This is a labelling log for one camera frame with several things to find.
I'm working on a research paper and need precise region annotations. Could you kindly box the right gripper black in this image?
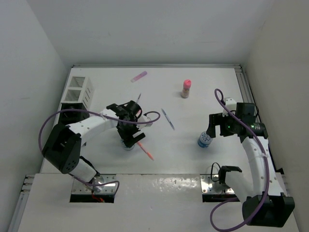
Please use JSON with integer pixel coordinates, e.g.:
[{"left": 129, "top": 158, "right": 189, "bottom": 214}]
[{"left": 206, "top": 110, "right": 240, "bottom": 138}]

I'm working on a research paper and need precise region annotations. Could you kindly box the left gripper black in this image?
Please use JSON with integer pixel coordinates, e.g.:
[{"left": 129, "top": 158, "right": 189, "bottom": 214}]
[{"left": 117, "top": 116, "right": 145, "bottom": 147}]

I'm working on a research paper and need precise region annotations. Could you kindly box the pink cap glue bottle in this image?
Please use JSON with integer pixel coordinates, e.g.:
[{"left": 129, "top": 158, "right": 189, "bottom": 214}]
[{"left": 181, "top": 79, "right": 192, "bottom": 98}]

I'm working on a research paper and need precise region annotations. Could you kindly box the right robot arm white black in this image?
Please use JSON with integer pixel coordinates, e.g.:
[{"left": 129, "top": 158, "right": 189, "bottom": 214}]
[{"left": 206, "top": 98, "right": 295, "bottom": 228}]

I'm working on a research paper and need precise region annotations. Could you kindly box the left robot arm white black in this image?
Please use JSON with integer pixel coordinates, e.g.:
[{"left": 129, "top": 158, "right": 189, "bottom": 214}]
[{"left": 42, "top": 101, "right": 147, "bottom": 183}]

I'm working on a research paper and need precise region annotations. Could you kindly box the orange clear pen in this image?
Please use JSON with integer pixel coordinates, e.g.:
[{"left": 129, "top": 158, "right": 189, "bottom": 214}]
[{"left": 137, "top": 142, "right": 154, "bottom": 161}]

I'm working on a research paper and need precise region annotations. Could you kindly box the blue clear pen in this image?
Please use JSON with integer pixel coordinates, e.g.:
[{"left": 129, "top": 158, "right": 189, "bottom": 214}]
[{"left": 161, "top": 108, "right": 175, "bottom": 130}]

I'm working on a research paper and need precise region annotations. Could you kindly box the purple highlighter marker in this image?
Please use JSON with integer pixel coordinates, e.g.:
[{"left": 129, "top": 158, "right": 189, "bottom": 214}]
[{"left": 131, "top": 71, "right": 147, "bottom": 83}]

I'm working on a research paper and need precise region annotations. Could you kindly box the black slotted organizer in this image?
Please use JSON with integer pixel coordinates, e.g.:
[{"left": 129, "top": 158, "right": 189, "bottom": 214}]
[{"left": 58, "top": 103, "right": 90, "bottom": 125}]

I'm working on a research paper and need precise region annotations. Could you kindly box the white slotted organizer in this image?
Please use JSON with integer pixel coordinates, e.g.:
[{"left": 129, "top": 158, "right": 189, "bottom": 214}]
[{"left": 61, "top": 76, "right": 95, "bottom": 110}]

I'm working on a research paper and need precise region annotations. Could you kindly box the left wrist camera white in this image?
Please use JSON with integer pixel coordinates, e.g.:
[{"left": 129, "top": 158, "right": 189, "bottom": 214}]
[{"left": 138, "top": 115, "right": 153, "bottom": 129}]

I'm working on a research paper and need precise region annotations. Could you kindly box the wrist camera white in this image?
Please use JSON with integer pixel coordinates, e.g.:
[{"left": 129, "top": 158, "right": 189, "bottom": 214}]
[
  {"left": 224, "top": 98, "right": 237, "bottom": 112},
  {"left": 138, "top": 115, "right": 153, "bottom": 129}
]

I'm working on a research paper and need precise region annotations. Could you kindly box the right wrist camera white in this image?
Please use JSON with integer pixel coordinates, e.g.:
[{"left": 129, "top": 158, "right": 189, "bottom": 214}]
[{"left": 224, "top": 98, "right": 237, "bottom": 112}]

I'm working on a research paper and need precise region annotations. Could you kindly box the black cable at right base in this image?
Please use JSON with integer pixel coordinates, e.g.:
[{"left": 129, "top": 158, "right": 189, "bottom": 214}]
[{"left": 211, "top": 162, "right": 222, "bottom": 183}]

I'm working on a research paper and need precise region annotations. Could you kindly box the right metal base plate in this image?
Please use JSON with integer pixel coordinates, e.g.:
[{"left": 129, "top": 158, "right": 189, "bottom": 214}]
[{"left": 200, "top": 174, "right": 235, "bottom": 195}]

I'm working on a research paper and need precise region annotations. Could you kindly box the metal base plate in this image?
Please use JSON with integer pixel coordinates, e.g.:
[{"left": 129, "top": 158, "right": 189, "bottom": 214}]
[
  {"left": 71, "top": 174, "right": 118, "bottom": 195},
  {"left": 200, "top": 174, "right": 235, "bottom": 195}
]

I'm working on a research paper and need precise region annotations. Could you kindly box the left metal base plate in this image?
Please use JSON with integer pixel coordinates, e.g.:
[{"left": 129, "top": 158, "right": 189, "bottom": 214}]
[{"left": 71, "top": 174, "right": 118, "bottom": 195}]

